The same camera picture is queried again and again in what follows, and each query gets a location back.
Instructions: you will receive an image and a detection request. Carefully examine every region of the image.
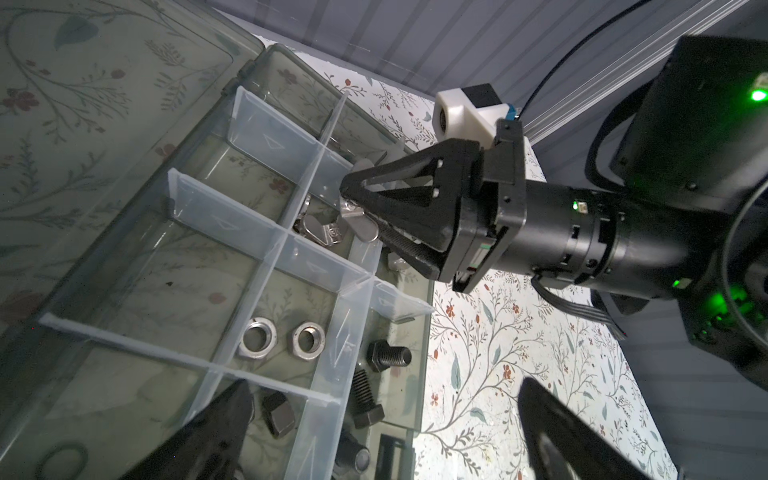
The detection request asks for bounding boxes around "black hex bolt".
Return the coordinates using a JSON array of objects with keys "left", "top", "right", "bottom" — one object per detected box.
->
[
  {"left": 366, "top": 340, "right": 412, "bottom": 373},
  {"left": 351, "top": 368, "right": 385, "bottom": 429}
]

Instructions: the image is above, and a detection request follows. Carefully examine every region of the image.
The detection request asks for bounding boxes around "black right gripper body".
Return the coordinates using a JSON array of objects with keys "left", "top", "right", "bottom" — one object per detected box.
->
[{"left": 452, "top": 120, "right": 630, "bottom": 294}]

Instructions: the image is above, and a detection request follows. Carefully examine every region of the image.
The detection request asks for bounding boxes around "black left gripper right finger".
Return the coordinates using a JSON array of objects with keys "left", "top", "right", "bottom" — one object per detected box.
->
[{"left": 518, "top": 377, "right": 647, "bottom": 480}]

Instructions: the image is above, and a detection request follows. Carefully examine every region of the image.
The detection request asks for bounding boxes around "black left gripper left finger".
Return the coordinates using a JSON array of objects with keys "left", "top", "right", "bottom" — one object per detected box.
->
[{"left": 122, "top": 380, "right": 254, "bottom": 479}]

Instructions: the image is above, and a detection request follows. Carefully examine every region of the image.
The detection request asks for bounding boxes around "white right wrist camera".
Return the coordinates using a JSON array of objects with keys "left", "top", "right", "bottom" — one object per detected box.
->
[{"left": 432, "top": 83, "right": 519, "bottom": 148}]

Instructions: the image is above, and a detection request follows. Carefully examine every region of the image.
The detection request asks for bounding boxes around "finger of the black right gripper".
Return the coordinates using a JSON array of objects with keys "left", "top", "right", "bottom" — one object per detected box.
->
[
  {"left": 376, "top": 221, "right": 452, "bottom": 281},
  {"left": 340, "top": 139, "right": 481, "bottom": 252}
]

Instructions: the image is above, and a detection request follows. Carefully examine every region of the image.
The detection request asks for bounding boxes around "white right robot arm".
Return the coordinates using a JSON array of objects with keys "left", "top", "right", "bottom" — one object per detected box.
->
[{"left": 340, "top": 36, "right": 767, "bottom": 386}]

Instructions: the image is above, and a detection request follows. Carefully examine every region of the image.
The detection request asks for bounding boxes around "silver wing nut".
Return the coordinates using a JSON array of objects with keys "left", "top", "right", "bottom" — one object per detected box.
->
[
  {"left": 293, "top": 196, "right": 344, "bottom": 248},
  {"left": 339, "top": 198, "right": 379, "bottom": 243}
]

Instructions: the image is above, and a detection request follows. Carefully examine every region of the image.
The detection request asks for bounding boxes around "black hex nut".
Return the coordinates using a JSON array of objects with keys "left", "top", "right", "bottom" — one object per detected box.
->
[{"left": 261, "top": 391, "right": 296, "bottom": 439}]

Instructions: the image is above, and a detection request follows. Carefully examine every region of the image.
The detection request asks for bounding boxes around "silver hex nut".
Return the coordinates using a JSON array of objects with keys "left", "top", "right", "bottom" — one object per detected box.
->
[
  {"left": 289, "top": 322, "right": 326, "bottom": 361},
  {"left": 237, "top": 317, "right": 277, "bottom": 360}
]

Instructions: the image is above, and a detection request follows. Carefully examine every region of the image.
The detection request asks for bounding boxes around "green transparent organizer box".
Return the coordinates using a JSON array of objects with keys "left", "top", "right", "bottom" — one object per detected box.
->
[{"left": 1, "top": 1, "right": 431, "bottom": 479}]

